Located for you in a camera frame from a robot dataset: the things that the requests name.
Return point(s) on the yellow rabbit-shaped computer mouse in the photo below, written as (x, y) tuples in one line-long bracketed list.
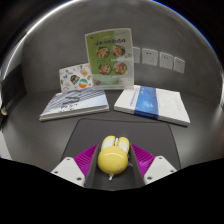
[(112, 158)]

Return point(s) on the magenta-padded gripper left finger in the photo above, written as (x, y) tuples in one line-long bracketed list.
[(68, 171)]

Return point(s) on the white wall socket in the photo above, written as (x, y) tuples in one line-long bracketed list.
[(136, 55), (179, 65), (150, 56), (166, 60)]

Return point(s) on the white card with colourful stickers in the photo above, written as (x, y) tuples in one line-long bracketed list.
[(75, 79)]

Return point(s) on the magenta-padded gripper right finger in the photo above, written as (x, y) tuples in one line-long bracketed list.
[(160, 170)]

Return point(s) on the dark grey mouse pad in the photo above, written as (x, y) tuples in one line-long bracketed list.
[(150, 133)]

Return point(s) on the green menu sign stand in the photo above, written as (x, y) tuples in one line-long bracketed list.
[(109, 58)]

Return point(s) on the white book with blue band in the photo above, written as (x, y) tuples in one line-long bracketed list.
[(160, 105)]

